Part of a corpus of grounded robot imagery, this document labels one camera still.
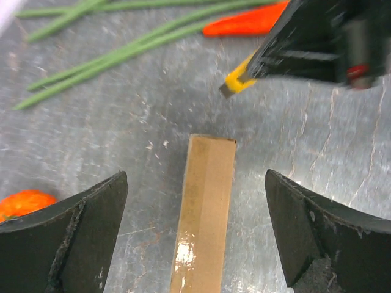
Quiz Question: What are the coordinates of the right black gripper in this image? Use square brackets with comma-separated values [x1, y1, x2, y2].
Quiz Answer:
[246, 1, 390, 90]

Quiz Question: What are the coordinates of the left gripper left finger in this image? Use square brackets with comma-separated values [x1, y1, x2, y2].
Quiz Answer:
[1, 171, 128, 293]

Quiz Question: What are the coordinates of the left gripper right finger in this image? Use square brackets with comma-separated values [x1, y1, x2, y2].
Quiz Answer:
[265, 169, 390, 292]

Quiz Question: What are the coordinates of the yellow utility knife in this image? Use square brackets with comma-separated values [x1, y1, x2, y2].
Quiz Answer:
[219, 54, 257, 99]

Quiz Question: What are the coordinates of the brown cardboard express box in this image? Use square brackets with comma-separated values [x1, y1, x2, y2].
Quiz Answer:
[170, 134, 236, 292]

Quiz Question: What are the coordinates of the orange carrot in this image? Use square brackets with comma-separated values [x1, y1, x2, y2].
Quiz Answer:
[202, 1, 289, 37]

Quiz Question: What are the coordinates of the small orange pumpkin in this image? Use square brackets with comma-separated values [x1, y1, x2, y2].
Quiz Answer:
[1, 190, 57, 222]

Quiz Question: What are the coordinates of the bunch of long green beans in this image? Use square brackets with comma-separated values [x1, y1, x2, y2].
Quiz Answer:
[14, 1, 277, 110]

